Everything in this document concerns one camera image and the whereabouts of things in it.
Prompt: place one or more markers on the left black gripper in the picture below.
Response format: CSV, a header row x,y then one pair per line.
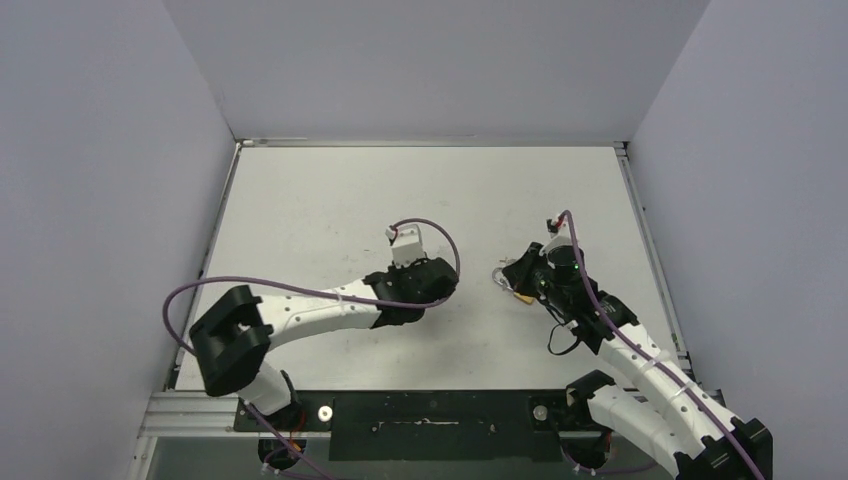
x,y
398,273

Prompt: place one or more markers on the long-shackle brass padlock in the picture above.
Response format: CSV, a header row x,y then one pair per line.
x,y
499,279

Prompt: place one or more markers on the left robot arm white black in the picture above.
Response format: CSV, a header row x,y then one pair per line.
x,y
232,337

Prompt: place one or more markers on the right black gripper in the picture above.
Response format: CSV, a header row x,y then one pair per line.
x,y
523,266

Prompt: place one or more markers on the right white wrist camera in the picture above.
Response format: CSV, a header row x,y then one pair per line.
x,y
558,229

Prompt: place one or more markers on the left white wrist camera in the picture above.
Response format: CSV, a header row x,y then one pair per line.
x,y
406,245

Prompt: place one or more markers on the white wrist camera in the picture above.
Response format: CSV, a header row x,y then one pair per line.
x,y
558,229
406,245

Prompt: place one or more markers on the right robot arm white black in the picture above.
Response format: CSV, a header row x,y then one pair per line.
x,y
675,422

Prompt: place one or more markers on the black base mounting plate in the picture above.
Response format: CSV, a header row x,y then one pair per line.
x,y
539,447

